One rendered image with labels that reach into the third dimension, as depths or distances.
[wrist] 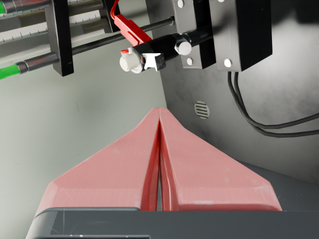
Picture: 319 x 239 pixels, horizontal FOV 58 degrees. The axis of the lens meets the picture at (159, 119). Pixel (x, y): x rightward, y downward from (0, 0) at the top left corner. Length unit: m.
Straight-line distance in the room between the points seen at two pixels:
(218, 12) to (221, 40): 0.03
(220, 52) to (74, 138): 0.35
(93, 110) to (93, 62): 0.10
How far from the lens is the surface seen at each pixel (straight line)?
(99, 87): 0.62
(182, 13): 0.41
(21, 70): 0.46
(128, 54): 0.30
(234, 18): 0.36
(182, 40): 0.33
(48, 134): 0.58
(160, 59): 0.28
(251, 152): 0.63
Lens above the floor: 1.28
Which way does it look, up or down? 35 degrees down
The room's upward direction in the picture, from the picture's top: 120 degrees counter-clockwise
